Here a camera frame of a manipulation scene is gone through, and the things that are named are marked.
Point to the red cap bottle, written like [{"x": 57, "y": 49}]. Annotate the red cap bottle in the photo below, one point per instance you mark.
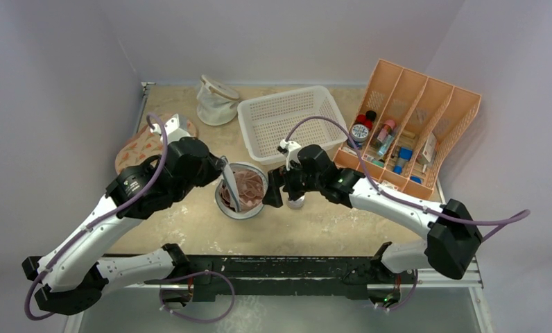
[{"x": 367, "y": 119}]

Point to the pink bra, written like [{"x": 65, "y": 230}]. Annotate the pink bra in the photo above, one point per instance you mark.
[{"x": 250, "y": 189}]

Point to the pink cap bottle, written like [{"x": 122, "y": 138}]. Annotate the pink cap bottle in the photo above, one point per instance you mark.
[{"x": 386, "y": 128}]

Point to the carrot print oval pad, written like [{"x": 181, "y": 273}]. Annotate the carrot print oval pad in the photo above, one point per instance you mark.
[{"x": 146, "y": 143}]

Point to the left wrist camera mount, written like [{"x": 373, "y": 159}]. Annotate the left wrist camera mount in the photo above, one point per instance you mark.
[{"x": 179, "y": 126}]

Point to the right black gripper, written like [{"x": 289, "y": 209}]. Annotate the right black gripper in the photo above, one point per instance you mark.
[{"x": 284, "y": 184}]

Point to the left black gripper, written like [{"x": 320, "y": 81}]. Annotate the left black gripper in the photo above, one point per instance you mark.
[{"x": 216, "y": 164}]

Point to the blue cap tube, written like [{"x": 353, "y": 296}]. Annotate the blue cap tube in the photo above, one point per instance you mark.
[{"x": 404, "y": 156}]

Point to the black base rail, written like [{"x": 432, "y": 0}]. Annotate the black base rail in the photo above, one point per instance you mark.
[{"x": 355, "y": 278}]

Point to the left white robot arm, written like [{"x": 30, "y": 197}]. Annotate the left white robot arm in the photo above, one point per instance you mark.
[{"x": 75, "y": 275}]

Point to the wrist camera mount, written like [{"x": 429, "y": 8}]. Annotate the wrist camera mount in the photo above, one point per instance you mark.
[
  {"x": 290, "y": 150},
  {"x": 179, "y": 126}
]

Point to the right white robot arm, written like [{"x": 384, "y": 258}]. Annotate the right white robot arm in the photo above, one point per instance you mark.
[{"x": 448, "y": 242}]

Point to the orange plastic organizer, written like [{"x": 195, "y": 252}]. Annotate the orange plastic organizer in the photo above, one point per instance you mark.
[{"x": 419, "y": 105}]

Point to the white mesh laundry bag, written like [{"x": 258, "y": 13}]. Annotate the white mesh laundry bag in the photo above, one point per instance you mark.
[
  {"x": 217, "y": 102},
  {"x": 225, "y": 192}
]

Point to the white red box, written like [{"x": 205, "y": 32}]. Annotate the white red box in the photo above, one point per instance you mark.
[{"x": 427, "y": 152}]

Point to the white plastic basket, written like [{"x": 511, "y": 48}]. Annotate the white plastic basket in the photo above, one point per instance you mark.
[{"x": 265, "y": 121}]

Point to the small clear white-lid jar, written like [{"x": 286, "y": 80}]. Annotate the small clear white-lid jar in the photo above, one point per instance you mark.
[{"x": 297, "y": 203}]

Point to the blue white round jar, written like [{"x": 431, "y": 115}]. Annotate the blue white round jar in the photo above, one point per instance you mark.
[{"x": 359, "y": 134}]

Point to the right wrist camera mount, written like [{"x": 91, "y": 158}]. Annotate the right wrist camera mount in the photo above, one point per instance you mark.
[{"x": 290, "y": 150}]

